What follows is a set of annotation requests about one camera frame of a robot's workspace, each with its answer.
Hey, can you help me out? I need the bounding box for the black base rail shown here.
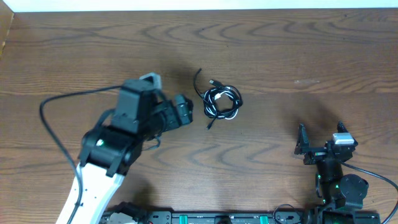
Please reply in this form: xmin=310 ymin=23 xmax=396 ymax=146
xmin=102 ymin=210 xmax=381 ymax=224

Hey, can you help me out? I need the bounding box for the black right camera cable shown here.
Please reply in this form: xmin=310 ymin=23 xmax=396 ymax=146
xmin=340 ymin=160 xmax=398 ymax=224

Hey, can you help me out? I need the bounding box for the black USB cable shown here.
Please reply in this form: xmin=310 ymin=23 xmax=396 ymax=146
xmin=193 ymin=68 xmax=244 ymax=130

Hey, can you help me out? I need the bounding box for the black camera cable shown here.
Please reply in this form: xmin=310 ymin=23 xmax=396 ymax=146
xmin=340 ymin=160 xmax=398 ymax=224
xmin=39 ymin=85 xmax=123 ymax=224

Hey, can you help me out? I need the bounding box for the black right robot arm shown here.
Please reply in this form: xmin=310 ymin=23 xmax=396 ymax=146
xmin=294 ymin=122 xmax=381 ymax=224

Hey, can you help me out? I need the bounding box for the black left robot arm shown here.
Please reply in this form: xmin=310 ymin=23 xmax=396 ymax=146
xmin=57 ymin=79 xmax=193 ymax=223

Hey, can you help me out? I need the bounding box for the white USB cable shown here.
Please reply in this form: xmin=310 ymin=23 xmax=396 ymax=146
xmin=207 ymin=89 xmax=239 ymax=121

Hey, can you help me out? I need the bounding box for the black left camera cable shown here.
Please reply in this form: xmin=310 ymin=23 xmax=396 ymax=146
xmin=39 ymin=85 xmax=123 ymax=224

